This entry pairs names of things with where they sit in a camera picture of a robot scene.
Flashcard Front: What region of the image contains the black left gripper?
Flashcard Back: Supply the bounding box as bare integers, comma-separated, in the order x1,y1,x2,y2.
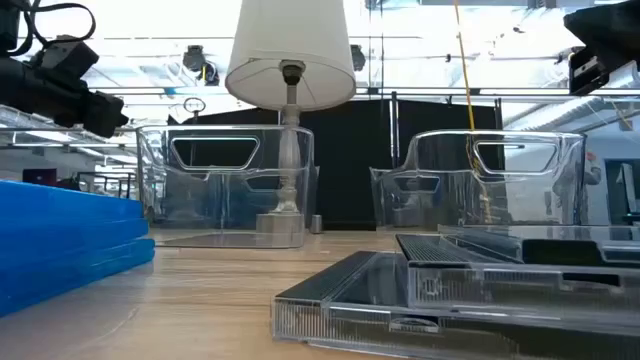
0,55,130,140

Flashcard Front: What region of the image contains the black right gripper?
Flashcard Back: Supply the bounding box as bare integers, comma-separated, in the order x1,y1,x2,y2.
563,0,640,76

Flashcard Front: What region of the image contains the blue plastic case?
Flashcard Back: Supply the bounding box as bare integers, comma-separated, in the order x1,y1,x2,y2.
0,237,156,319
0,179,145,229

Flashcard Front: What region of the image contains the blue cloth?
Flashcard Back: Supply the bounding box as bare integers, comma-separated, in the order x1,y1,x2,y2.
0,218,150,274

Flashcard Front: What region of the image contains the clear jewel case black tray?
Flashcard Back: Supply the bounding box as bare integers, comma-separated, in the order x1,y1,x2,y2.
272,249,640,360
394,232,640,321
438,223,640,267

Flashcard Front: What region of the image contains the dark red monitor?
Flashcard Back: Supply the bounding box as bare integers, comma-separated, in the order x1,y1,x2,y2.
22,168,58,187

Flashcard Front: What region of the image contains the black metal rack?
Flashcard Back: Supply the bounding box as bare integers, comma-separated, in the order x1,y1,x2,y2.
74,171,137,200

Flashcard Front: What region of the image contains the black ceiling-hung device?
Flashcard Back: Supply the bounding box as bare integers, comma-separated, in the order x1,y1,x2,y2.
182,44,221,87
349,44,367,72

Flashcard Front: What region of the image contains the clear plastic bin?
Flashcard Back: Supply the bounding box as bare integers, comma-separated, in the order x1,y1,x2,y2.
369,130,587,236
135,124,316,250

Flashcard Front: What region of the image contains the white shade table lamp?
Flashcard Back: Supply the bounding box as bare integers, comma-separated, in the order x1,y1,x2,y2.
224,0,357,249

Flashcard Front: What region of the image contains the black curtain partition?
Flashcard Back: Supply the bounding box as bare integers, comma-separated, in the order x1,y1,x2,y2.
167,98,504,232

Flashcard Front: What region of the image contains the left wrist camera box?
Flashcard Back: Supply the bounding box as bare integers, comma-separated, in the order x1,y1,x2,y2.
42,34,100,77

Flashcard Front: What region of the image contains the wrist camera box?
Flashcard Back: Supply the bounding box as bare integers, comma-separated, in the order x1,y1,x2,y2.
568,47,612,96
42,34,100,77

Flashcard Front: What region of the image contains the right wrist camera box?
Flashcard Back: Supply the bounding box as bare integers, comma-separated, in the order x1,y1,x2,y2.
568,47,612,96

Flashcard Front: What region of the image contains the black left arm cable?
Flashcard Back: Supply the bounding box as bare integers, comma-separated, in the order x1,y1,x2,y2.
9,0,97,56

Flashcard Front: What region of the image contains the round ring on stand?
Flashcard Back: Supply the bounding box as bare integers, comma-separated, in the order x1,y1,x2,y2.
182,96,207,119

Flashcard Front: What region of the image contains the yellow hanging cable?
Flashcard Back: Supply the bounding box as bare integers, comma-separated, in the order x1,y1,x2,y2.
452,0,494,225

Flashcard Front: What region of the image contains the silver overhead rail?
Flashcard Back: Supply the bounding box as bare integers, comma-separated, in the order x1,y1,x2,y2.
89,85,640,99

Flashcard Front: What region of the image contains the grey curtain support post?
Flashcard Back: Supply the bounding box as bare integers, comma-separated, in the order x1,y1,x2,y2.
388,91,402,169

